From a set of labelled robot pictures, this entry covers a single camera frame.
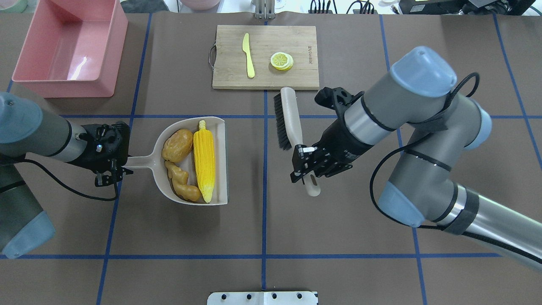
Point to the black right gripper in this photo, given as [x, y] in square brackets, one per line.
[344, 146]

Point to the wooden cutting board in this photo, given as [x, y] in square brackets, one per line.
[265, 40]

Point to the pink bowl with ice cubes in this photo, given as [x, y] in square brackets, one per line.
[200, 5]

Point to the yellow plastic toy knife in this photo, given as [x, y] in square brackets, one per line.
[250, 71]

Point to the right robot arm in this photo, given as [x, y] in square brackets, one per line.
[421, 90]

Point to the aluminium frame post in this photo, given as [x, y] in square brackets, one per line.
[264, 9]

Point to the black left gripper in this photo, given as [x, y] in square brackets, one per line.
[89, 157]

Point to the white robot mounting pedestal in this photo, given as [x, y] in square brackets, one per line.
[264, 298]

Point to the pink plastic bin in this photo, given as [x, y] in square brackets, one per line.
[73, 49]

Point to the beige brush black bristles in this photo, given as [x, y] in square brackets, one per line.
[289, 130]

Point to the green cup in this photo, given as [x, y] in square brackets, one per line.
[13, 6]

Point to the dark grey cloth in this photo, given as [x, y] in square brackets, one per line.
[143, 6]

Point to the yellow toy lemon slices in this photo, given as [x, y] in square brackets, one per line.
[282, 61]

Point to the tan toy ginger root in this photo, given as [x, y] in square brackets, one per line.
[179, 183]

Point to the yellow toy corn cob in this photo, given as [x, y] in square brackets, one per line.
[204, 154]

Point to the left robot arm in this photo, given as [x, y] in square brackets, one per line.
[27, 129]

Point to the brown toy potato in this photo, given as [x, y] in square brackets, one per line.
[177, 147]

